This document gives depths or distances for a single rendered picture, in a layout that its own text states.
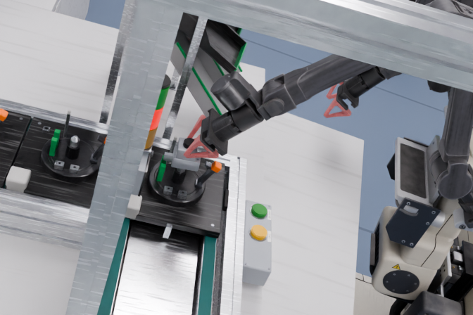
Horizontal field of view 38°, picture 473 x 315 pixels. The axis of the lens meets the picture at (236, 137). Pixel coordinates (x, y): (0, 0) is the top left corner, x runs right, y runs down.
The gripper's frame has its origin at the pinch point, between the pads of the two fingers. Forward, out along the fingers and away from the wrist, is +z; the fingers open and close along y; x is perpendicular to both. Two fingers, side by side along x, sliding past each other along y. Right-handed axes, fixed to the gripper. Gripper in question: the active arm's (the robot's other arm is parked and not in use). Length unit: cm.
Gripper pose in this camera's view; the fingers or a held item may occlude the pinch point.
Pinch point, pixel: (188, 148)
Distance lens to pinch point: 158.6
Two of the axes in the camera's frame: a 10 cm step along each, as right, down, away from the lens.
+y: -0.4, 6.8, -7.3
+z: -7.9, 4.3, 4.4
